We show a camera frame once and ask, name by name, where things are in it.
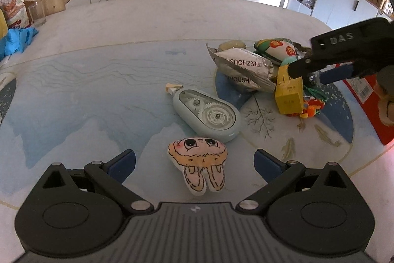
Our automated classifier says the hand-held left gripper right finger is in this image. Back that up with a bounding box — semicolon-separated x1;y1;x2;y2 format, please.
235;149;354;214

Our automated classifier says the red and white printed carton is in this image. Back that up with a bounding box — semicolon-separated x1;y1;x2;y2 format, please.
0;0;31;30

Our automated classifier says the orange knitted toy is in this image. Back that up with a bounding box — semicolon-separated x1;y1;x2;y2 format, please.
288;86;326;119

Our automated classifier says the blue crumpled cloth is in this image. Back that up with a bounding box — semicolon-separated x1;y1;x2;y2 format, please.
0;27;39;58

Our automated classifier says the colourful snack packet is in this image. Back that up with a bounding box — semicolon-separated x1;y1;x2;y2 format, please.
254;38;304;67

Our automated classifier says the grey-green correction tape dispenser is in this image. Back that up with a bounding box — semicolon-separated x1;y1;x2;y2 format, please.
165;83;241;143

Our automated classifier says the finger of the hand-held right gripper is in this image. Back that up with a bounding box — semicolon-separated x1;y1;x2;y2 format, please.
288;18;394;79
319;64;378;85

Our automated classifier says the small cartoon face plush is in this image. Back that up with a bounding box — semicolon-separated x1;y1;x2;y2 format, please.
168;137;229;196

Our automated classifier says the beige round lump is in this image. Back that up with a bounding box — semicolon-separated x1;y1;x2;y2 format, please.
218;39;247;52

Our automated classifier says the red and white cardboard box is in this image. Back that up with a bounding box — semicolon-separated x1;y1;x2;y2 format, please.
343;78;394;146

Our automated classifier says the silver foil snack bag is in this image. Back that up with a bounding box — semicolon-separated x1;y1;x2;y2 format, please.
206;44;278;93

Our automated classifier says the yellow cardboard box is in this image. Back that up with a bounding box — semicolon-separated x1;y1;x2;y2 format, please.
274;64;305;115

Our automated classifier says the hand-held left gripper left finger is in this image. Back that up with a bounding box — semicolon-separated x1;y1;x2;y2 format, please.
41;150;154;215

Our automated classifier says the clear drinking glass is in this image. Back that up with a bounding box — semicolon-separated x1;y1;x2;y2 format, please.
28;1;47;27

